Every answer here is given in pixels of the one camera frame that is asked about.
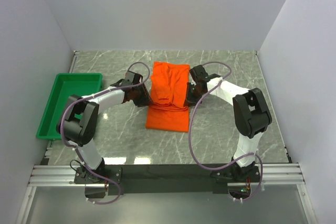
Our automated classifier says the aluminium frame rail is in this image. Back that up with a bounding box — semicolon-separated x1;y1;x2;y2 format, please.
16;163;317;223

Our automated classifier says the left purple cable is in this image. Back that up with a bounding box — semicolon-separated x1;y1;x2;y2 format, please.
60;62;151;205

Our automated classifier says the purple cable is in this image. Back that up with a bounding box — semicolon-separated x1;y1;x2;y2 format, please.
60;62;151;205
187;61;263;201

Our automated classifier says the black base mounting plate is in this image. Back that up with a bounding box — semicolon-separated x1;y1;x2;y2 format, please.
75;163;260;196

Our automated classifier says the orange t-shirt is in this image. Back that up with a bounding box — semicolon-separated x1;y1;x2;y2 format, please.
145;61;190;132

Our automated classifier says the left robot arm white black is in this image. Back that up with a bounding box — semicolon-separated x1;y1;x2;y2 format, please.
56;70;152;183

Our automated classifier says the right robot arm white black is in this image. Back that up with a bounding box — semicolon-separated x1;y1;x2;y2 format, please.
184;65;272;182

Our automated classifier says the green plastic tray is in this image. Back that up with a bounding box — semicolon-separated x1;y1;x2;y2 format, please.
36;73;103;140

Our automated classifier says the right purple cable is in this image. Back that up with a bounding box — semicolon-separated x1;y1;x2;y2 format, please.
187;61;263;201

